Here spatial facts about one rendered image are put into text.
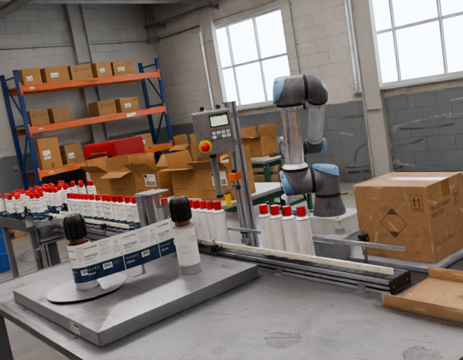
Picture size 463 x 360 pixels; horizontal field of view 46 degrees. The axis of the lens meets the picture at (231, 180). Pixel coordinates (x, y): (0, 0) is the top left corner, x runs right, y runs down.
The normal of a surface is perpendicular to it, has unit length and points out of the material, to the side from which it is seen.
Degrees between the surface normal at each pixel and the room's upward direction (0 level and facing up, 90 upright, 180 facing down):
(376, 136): 90
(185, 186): 90
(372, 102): 90
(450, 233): 90
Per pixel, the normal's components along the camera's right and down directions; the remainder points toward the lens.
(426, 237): -0.75, 0.22
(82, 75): 0.70, 0.00
